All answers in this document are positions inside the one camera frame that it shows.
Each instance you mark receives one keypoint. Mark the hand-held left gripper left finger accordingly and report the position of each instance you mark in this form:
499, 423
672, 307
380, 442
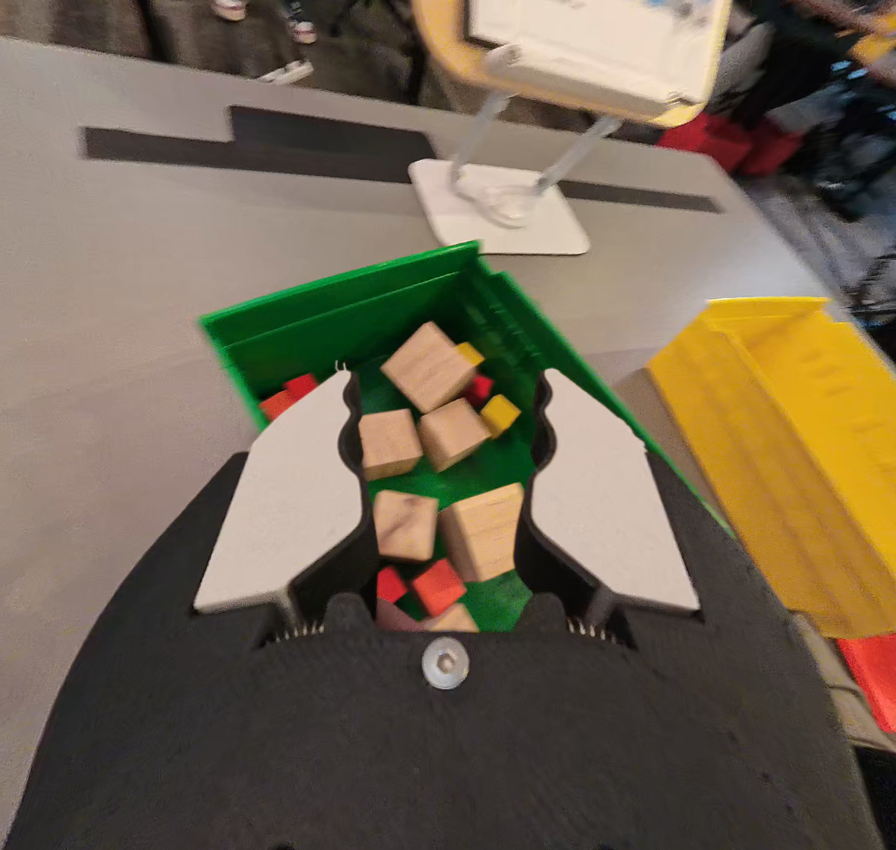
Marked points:
280, 507

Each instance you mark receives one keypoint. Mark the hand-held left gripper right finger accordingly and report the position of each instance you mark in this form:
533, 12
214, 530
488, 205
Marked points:
609, 507

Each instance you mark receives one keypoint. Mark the pile of small coloured cubes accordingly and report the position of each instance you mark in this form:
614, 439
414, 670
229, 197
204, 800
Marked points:
437, 587

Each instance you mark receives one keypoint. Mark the green plastic box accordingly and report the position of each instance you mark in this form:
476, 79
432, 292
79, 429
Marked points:
315, 318

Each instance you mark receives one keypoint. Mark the yellow plastic box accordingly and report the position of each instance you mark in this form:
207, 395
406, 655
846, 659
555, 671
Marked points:
791, 444

